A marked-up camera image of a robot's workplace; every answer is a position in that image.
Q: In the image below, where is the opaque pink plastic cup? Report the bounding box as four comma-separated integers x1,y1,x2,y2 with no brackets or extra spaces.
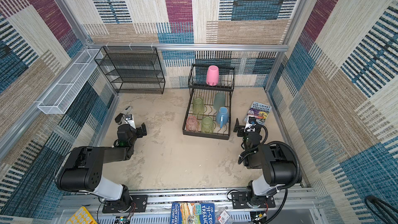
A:
206,65,219,86

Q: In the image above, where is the treehouse paperback book on table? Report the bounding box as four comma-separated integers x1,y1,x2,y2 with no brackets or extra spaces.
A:
244,101,272,125

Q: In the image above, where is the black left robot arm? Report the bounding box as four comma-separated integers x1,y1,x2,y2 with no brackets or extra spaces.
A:
55,123,147,212

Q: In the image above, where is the yellow perforated tray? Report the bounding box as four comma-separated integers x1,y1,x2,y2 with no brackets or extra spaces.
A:
66,206,97,224

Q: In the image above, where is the black white stapler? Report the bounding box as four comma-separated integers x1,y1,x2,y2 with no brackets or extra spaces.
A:
115,106,133,125

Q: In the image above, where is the black wire dish rack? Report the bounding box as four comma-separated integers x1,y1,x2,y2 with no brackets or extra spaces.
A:
182,64,235,140

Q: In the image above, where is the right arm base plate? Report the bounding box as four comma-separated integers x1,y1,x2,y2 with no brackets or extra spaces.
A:
230,191,276,209

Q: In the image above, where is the green plastic cup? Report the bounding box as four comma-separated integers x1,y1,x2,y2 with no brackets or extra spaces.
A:
201,116,215,133
193,97,205,116

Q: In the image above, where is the black mesh shelf unit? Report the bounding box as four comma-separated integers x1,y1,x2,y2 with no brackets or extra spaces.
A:
94,46,165,94

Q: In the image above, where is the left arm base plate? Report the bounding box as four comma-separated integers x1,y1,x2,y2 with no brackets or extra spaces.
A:
102,195,148,214

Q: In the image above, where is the treehouse book at front edge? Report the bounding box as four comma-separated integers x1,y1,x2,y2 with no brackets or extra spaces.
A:
170,202,216,224

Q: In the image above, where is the blue white ceramic mug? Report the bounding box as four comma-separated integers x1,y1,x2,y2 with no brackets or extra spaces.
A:
216,107,229,128

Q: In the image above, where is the pink translucent plastic cup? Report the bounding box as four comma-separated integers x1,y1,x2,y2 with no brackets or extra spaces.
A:
186,116,201,132

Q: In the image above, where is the white wire wall basket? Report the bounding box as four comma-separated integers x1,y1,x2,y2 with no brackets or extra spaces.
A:
38,49,100,115

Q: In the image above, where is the small clear packet with label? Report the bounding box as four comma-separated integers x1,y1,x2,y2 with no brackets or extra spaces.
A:
216,208,233,224

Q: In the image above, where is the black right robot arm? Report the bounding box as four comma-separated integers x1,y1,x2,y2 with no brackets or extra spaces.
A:
229,116,302,209

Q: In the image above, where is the teal translucent plastic cup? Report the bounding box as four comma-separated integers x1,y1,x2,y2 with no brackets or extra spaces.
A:
213,92,226,111

